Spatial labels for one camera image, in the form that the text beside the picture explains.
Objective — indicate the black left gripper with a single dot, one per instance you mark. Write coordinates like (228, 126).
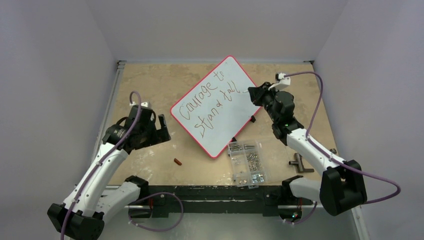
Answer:
(160, 135)

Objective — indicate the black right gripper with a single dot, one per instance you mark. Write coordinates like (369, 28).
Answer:
(259, 95)

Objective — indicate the brown marker cap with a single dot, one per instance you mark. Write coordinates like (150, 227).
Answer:
(177, 161)

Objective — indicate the pink framed whiteboard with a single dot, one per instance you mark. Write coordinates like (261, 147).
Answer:
(215, 110)

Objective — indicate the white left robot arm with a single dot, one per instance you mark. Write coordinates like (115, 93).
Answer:
(124, 129)

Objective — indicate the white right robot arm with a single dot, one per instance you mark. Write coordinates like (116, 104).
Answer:
(342, 185)

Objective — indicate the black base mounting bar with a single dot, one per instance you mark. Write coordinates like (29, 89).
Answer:
(158, 201)

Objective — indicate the clear screw organizer box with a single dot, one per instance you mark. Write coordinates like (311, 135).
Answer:
(247, 163)

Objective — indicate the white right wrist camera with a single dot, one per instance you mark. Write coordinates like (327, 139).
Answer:
(282, 81)

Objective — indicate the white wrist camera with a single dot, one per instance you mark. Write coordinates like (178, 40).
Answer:
(282, 81)
(145, 104)

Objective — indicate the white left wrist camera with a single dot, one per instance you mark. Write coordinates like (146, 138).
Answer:
(145, 104)

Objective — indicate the black metal bracket tool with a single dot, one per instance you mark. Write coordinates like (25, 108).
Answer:
(299, 164)

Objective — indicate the aluminium table frame rail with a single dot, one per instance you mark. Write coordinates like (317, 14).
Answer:
(109, 109)

